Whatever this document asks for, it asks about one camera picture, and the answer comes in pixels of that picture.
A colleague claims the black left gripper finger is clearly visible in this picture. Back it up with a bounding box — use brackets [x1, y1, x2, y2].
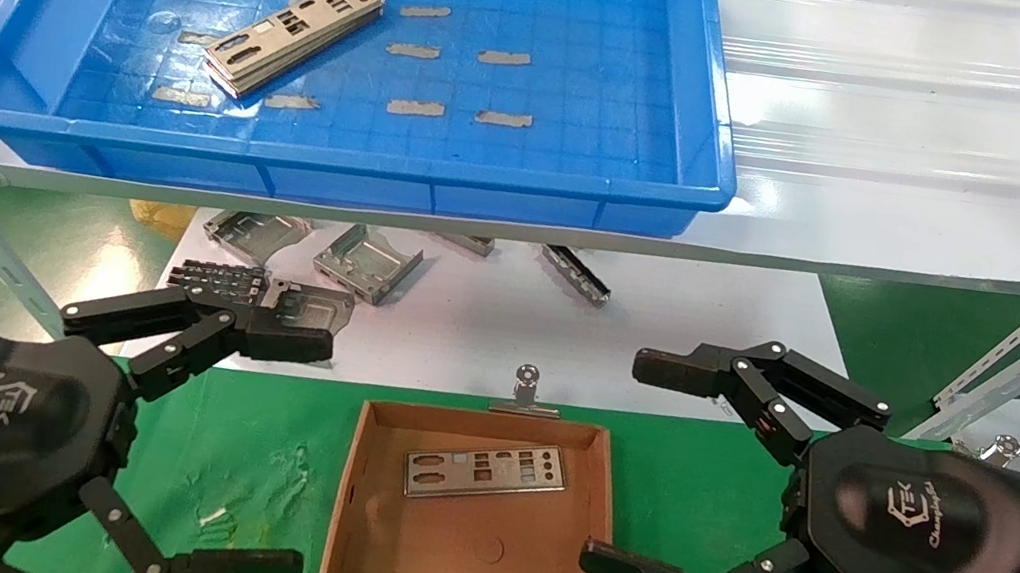
[50, 266, 341, 426]

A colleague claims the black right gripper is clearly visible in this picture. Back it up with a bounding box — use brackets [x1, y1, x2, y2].
[578, 319, 1020, 573]

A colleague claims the metal I/O shield plate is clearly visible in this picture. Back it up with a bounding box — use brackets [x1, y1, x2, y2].
[400, 424, 572, 521]

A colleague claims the stack of metal I/O plates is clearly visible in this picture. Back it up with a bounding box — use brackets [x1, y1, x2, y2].
[198, 0, 386, 120]

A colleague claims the shallow cardboard box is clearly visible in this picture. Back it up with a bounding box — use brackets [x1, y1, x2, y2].
[319, 388, 640, 573]

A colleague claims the blue plastic tray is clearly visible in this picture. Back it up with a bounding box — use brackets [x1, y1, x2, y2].
[0, 0, 764, 269]

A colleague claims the black ribbed metal part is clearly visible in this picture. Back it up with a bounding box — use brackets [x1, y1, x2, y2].
[166, 254, 271, 303]

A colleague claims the yellow plastic bag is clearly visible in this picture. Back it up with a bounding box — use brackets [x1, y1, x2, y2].
[124, 197, 199, 242]

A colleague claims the white flat board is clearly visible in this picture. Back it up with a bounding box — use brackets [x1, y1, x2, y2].
[126, 176, 866, 463]

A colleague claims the long grey metal rail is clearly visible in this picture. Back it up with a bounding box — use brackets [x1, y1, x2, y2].
[534, 243, 618, 308]

